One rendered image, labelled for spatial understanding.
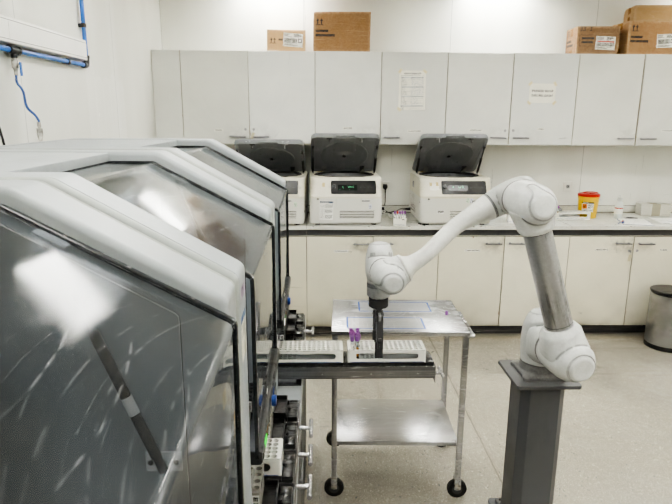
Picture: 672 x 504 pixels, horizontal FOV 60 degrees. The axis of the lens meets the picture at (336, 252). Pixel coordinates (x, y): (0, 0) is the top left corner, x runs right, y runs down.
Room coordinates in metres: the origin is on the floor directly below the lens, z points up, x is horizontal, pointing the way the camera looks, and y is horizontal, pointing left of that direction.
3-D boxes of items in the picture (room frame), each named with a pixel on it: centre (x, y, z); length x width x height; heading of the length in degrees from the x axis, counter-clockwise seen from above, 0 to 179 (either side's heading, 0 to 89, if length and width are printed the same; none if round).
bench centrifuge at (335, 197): (4.71, -0.06, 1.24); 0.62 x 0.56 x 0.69; 2
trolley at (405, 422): (2.60, -0.29, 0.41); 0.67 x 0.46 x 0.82; 90
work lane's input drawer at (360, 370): (2.11, -0.06, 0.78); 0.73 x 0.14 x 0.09; 92
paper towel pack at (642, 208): (5.00, -2.74, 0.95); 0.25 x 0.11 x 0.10; 88
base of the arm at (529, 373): (2.26, -0.84, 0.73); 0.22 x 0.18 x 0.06; 2
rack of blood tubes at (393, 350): (2.12, -0.19, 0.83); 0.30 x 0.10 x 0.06; 92
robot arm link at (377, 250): (2.10, -0.16, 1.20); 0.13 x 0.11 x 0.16; 7
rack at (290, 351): (2.10, 0.12, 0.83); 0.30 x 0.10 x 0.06; 92
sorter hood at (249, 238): (1.46, 0.43, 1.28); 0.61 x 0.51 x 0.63; 2
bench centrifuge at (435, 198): (4.74, -0.91, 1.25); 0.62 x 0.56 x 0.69; 1
